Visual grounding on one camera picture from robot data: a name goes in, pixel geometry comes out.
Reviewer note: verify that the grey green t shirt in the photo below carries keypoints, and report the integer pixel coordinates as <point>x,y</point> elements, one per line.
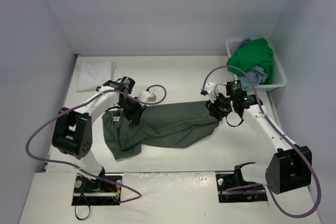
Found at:
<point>176,125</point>

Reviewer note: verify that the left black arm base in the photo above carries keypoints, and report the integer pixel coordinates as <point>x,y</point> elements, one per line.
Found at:
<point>94,192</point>

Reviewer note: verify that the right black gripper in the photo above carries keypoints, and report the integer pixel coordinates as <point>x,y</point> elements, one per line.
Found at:
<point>214,110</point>

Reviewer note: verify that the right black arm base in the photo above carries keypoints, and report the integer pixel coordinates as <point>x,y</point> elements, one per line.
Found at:
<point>231,188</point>

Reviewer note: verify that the blue t shirt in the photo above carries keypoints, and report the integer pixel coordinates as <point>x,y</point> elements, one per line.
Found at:
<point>254,77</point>

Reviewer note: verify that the white t shirt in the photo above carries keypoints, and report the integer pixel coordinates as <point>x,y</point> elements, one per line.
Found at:
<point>92,75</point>

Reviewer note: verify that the white laundry basket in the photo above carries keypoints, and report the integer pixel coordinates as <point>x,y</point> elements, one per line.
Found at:
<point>279,79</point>

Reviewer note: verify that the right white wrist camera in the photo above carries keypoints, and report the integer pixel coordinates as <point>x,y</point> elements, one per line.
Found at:
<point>209,90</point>

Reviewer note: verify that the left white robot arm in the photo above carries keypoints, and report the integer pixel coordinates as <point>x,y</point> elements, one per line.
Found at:
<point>73,131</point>

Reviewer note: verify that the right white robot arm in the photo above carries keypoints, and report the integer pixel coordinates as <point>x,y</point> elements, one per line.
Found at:
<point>287,163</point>

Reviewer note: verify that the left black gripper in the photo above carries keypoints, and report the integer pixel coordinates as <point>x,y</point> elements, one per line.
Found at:
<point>135,114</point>

